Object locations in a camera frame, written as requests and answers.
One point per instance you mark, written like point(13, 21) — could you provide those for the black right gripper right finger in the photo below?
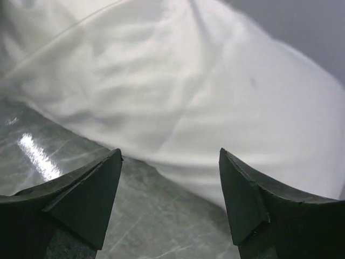
point(269, 219)

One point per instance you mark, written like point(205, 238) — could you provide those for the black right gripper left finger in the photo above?
point(66, 217)

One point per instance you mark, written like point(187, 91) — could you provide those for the cream pillowcase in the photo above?
point(172, 82)

